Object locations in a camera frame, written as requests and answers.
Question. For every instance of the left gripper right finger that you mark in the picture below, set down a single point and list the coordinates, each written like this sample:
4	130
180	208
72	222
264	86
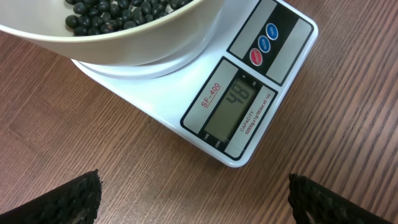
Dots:
313	203

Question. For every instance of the black beans in bowl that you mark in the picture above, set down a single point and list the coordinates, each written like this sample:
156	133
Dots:
95	17

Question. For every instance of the white digital kitchen scale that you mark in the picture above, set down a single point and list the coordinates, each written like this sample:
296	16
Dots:
222	90

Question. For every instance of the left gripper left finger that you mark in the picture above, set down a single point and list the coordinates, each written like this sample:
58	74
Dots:
76	201

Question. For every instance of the white bowl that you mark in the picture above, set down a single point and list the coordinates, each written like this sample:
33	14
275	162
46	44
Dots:
43	23

